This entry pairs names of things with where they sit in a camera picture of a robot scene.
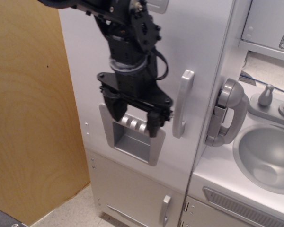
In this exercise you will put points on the toy microwave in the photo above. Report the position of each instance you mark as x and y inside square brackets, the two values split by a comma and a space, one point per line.
[264, 28]

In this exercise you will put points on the brass cabinet hinge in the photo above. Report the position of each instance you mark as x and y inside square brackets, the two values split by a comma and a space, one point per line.
[186, 205]

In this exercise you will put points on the silver fridge door handle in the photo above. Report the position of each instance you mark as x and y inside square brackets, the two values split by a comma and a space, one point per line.
[184, 88]

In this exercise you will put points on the grey oven vent panel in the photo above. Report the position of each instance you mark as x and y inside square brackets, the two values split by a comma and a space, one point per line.
[241, 209]

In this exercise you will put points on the plywood board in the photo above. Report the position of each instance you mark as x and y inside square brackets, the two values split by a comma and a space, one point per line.
[42, 159]

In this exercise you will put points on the silver toy sink basin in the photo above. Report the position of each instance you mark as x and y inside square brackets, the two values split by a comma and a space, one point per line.
[259, 153]

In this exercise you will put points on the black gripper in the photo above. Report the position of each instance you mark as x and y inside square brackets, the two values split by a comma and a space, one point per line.
[140, 89]

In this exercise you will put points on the silver toy faucet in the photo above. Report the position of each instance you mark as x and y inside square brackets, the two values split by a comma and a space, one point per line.
[265, 106]

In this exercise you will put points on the white lower freezer door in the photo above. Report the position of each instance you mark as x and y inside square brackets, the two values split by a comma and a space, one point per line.
[128, 196]

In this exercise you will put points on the grey base with screw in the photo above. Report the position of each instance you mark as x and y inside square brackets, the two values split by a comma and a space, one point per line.
[8, 221]

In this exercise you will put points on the silver freezer door handle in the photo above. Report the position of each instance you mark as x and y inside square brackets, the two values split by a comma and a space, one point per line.
[164, 208]

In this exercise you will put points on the silver toy telephone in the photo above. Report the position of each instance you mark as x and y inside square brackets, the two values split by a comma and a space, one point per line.
[228, 114]

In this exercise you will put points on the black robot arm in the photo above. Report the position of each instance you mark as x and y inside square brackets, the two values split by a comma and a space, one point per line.
[131, 35]

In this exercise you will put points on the silver ice dispenser panel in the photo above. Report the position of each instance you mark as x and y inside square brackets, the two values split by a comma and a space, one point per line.
[130, 136]

